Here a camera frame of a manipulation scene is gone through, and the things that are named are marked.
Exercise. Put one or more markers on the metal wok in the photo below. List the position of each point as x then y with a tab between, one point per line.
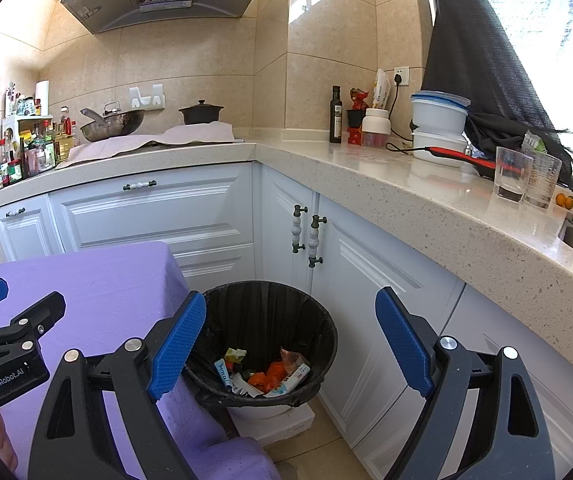
116	127

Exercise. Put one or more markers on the white wall socket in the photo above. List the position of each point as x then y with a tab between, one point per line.
401	76

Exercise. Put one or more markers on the purple tablecloth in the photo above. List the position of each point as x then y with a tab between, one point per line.
91	280

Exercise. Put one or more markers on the group of condiment bottles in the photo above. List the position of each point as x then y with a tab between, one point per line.
31	155

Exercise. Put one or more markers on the window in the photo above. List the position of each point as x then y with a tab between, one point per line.
556	20

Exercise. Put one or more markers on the white kitchen cabinet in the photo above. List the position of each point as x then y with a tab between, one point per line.
166	215

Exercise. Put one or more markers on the white wall rack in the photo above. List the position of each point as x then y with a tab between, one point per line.
139	96

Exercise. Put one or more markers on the white yellow packet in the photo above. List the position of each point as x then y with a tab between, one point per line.
381	90

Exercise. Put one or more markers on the white plastic tub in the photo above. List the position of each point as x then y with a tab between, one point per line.
439	145

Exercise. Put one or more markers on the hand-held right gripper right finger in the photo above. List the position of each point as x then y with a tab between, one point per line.
404	345

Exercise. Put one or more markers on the white spice rack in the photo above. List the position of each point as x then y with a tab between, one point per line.
16	122

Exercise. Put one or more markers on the teal white tube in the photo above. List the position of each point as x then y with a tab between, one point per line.
224	375

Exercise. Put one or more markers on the clear drinking glass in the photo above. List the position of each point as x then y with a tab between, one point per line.
511	175

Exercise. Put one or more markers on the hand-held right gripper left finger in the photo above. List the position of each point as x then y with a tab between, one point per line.
176	345

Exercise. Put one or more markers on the white lidded jar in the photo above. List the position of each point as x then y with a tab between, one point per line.
375	125

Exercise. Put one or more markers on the white tub blue lid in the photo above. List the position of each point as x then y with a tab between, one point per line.
439	112

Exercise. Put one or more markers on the green white packet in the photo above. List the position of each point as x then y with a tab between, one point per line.
534	141

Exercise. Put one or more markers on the dark olive oil bottle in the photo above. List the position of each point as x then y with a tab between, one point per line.
335	120

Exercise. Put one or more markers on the white flat box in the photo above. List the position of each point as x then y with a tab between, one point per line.
286	427

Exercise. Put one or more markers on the small orange fruits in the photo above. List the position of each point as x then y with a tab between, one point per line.
564	201

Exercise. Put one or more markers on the black trash bin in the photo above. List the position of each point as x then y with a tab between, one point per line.
261	315

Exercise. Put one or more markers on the red black kitchen gadget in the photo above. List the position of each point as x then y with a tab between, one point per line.
357	110

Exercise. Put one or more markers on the beige stove cloth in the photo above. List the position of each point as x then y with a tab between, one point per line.
191	135

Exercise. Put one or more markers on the paper towel roll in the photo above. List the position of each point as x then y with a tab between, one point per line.
42	97

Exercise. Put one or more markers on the black lidded pot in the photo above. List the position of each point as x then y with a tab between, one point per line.
201	114

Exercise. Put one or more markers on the white printed sachet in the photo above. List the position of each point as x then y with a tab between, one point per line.
296	377

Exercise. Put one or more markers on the clear plastic measuring cup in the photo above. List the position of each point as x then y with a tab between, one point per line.
544	182

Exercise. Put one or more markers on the black cloth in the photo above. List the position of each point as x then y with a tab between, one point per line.
476	60

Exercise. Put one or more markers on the beige stone countertop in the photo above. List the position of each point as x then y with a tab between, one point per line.
416	195

